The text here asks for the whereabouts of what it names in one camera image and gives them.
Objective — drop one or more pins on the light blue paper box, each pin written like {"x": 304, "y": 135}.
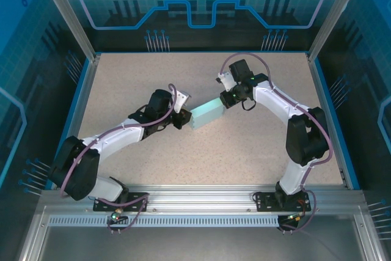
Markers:
{"x": 206, "y": 114}

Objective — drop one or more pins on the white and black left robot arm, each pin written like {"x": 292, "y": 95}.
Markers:
{"x": 116, "y": 135}

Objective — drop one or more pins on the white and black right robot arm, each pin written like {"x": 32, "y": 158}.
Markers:
{"x": 275, "y": 99}

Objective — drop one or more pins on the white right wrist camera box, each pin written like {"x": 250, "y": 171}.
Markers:
{"x": 227, "y": 79}

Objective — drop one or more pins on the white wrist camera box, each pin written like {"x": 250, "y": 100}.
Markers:
{"x": 227, "y": 79}
{"x": 181, "y": 97}

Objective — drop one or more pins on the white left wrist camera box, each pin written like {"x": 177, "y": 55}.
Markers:
{"x": 181, "y": 97}

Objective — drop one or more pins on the aluminium side rail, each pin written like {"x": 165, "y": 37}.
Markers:
{"x": 86, "y": 90}
{"x": 319, "y": 90}

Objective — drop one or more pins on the aluminium mounting rail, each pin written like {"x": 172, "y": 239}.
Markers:
{"x": 198, "y": 200}

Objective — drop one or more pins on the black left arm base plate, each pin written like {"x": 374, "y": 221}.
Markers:
{"x": 137, "y": 200}

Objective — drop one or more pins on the aluminium frame post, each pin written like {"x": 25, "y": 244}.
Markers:
{"x": 67, "y": 13}
{"x": 333, "y": 13}

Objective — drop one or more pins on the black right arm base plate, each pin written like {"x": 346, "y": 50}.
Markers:
{"x": 265, "y": 203}

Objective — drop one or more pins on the metal front frame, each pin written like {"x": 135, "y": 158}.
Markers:
{"x": 195, "y": 242}

